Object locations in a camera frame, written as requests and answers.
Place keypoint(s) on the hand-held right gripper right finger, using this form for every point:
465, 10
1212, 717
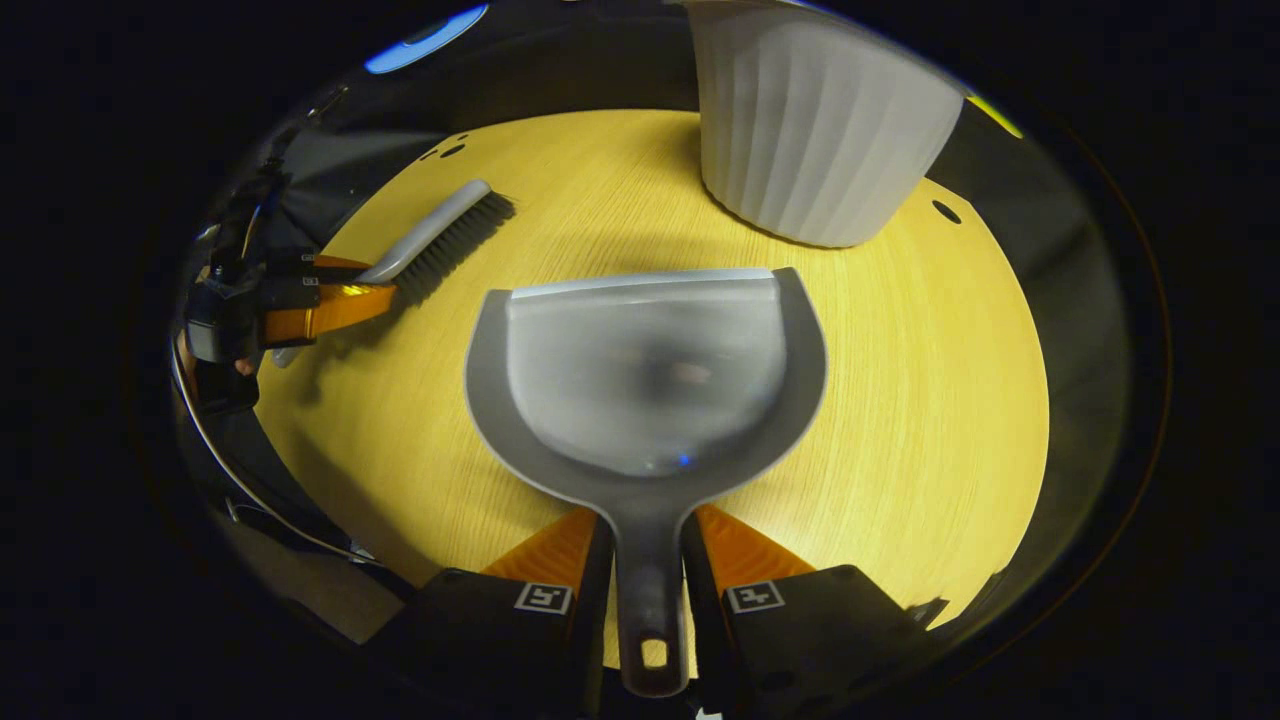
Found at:
820, 650

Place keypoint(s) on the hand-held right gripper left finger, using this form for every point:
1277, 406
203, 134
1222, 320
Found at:
480, 640

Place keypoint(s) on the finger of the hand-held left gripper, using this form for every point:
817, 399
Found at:
330, 312
340, 263

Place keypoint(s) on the small grey broom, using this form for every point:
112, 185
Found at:
440, 225

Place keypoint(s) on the grey dustpan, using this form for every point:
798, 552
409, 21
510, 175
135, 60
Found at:
645, 370

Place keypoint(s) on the white ribbed garbage bin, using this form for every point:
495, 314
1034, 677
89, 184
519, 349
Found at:
820, 130

